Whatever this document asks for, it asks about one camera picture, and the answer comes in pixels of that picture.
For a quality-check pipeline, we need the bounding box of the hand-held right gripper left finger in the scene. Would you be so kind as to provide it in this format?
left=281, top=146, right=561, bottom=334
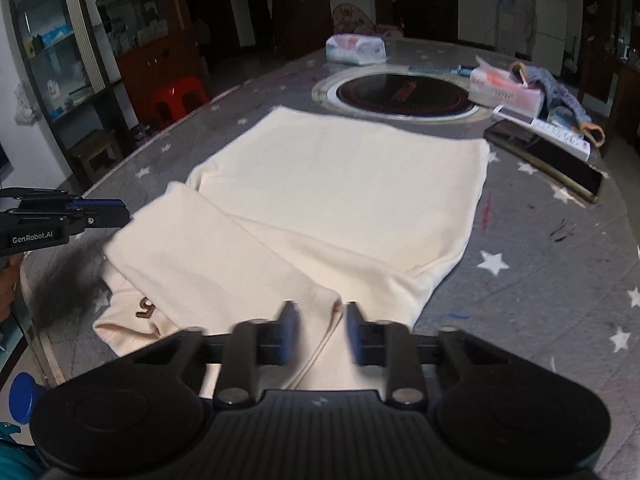
left=120, top=301, right=301, bottom=407

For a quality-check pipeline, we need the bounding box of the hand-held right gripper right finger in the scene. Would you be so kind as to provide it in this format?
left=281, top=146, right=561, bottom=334
left=345, top=301, right=521, bottom=407

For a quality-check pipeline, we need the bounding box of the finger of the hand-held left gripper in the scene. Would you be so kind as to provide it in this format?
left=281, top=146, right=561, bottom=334
left=67, top=198, right=132, bottom=229

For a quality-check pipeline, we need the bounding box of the cream sweatshirt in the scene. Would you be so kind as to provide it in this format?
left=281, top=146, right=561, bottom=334
left=92, top=106, right=492, bottom=402

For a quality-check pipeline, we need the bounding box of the small wooden stool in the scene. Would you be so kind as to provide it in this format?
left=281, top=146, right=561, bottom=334
left=67, top=129, right=126, bottom=187

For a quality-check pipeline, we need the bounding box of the red plastic stool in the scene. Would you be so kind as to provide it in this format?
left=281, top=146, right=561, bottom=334
left=149, top=77, right=211, bottom=132

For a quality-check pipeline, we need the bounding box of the blue round plastic object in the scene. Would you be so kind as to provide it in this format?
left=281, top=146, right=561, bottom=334
left=8, top=372, right=47, bottom=424

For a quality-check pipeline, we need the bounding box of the grey star-print tablecloth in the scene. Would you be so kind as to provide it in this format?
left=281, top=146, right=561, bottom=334
left=20, top=36, right=640, bottom=480

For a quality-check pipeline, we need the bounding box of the glass-door shelf cabinet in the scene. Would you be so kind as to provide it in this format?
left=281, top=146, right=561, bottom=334
left=6, top=0, right=173, bottom=127

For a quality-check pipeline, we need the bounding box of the teal clothing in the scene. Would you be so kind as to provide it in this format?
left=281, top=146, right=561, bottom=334
left=0, top=422, right=49, bottom=480

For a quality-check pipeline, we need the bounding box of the round black induction hob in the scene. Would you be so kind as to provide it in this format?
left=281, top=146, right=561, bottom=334
left=311, top=69, right=494, bottom=122

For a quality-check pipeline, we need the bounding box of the black phone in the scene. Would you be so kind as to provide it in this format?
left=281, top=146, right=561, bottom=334
left=483, top=120, right=605, bottom=205

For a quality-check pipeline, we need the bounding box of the blue comb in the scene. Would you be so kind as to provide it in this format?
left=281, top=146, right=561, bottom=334
left=407, top=63, right=477, bottom=77

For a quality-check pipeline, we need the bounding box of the white power strip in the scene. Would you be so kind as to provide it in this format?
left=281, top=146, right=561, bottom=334
left=492, top=105, right=592, bottom=162

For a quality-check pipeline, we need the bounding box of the white pink wipes pack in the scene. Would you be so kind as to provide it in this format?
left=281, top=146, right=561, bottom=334
left=325, top=34, right=387, bottom=66

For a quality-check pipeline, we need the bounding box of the pink white tissue box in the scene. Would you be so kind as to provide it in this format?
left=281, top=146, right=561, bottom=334
left=468, top=56, right=546, bottom=122

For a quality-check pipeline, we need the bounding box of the pink patterned chair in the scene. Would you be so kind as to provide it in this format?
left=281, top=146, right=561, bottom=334
left=330, top=3, right=403, bottom=39

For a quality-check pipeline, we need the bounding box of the blue cloth bag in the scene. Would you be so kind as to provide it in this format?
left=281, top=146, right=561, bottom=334
left=509, top=60, right=606, bottom=149

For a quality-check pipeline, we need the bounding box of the water dispenser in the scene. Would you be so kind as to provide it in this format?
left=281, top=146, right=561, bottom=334
left=492, top=0, right=522, bottom=55

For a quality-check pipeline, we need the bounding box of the white refrigerator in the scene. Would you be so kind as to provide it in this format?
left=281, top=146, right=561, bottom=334
left=529, top=0, right=569, bottom=62

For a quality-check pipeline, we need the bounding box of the dark wooden cabinet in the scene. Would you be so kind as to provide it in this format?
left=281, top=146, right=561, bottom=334
left=581, top=0, right=640, bottom=107

